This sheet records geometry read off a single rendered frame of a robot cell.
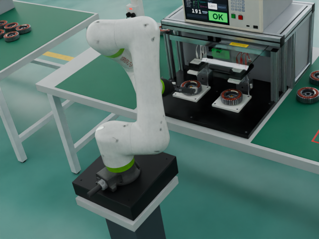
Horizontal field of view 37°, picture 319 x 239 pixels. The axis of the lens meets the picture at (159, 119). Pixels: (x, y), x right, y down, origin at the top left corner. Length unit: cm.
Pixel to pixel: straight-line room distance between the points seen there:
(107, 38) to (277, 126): 96
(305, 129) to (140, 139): 85
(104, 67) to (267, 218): 135
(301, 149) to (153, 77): 78
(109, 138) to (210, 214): 126
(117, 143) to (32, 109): 252
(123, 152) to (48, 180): 164
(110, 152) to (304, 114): 101
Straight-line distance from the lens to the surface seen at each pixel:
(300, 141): 225
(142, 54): 178
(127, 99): 266
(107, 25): 182
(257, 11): 233
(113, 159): 190
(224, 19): 243
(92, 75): 298
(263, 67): 261
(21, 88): 469
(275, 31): 238
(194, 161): 332
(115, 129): 186
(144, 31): 177
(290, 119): 238
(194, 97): 252
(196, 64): 254
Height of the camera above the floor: 213
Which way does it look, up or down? 34 degrees down
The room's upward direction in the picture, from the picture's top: 9 degrees counter-clockwise
